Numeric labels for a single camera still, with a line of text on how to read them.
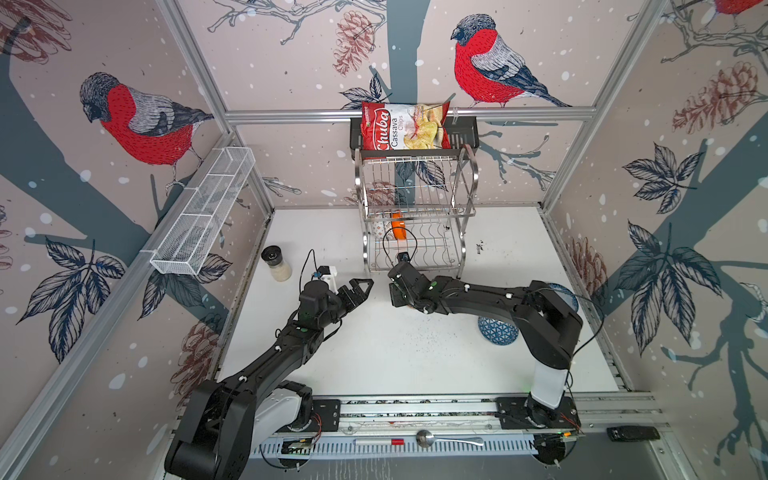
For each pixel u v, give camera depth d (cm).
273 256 92
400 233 101
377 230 98
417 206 131
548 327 48
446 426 73
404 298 86
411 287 68
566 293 92
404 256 81
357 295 76
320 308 66
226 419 41
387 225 98
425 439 68
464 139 95
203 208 79
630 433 68
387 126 88
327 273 79
